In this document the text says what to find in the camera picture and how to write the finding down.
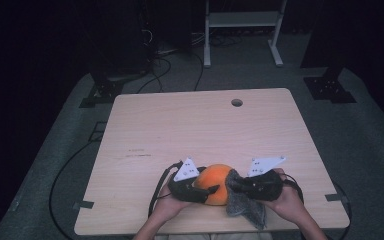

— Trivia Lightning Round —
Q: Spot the black floor tape frame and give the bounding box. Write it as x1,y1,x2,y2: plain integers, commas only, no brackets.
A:
87,121,109,143

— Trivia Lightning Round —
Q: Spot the black stand base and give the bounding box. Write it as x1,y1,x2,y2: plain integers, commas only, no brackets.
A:
78,73,125,109
301,64,358,105

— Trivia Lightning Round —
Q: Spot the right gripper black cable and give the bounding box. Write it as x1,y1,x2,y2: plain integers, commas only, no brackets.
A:
281,172,305,205

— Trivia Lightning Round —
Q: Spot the person's right hand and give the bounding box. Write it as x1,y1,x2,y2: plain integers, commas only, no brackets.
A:
262,167,305,225

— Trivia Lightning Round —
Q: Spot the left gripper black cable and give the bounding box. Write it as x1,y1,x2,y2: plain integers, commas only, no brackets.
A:
147,160,185,218

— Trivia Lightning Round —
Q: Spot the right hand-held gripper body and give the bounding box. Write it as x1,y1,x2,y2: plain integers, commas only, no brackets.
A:
242,155,287,202

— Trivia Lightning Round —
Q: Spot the person's left hand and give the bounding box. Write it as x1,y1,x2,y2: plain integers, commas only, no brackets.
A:
152,181,195,224

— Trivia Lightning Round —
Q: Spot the grey cloth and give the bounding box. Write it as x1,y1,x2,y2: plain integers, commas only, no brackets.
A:
225,168,268,231

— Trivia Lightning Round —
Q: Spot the black cable under table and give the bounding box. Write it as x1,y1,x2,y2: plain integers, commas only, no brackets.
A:
332,182,353,238

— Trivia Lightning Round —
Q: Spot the grey tape strip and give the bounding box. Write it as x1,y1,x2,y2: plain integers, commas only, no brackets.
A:
324,193,350,203
72,199,95,210

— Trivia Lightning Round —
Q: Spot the tangle of black cables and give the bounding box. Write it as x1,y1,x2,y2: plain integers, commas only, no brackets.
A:
209,32,245,48

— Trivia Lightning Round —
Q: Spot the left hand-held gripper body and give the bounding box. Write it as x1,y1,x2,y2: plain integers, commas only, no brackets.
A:
167,157,212,205

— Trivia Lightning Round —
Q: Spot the white metal stand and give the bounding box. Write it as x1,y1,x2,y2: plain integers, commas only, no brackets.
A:
203,0,289,69

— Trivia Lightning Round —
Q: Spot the orange plush toy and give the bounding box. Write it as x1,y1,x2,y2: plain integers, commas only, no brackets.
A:
193,163,236,207

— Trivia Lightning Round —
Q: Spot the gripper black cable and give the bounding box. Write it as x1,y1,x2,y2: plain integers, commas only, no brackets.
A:
147,160,185,218
281,172,305,205

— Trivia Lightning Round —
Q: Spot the long black floor cable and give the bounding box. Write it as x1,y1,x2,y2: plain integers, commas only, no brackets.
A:
48,139,96,240

